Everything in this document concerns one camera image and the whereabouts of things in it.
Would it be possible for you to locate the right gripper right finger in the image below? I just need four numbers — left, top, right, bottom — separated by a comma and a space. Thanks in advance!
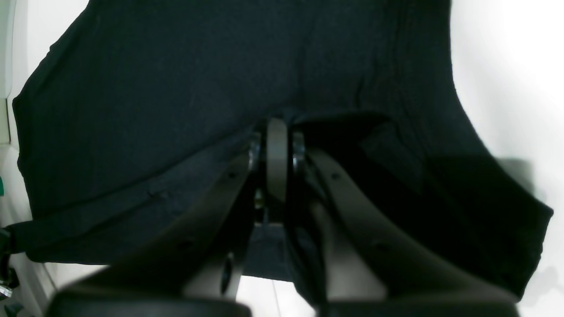
282, 124, 519, 317

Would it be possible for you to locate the black T-shirt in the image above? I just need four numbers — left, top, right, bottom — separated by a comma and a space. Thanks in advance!
7, 0, 553, 299

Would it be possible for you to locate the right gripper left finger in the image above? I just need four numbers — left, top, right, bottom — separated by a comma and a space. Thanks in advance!
46, 118, 282, 317

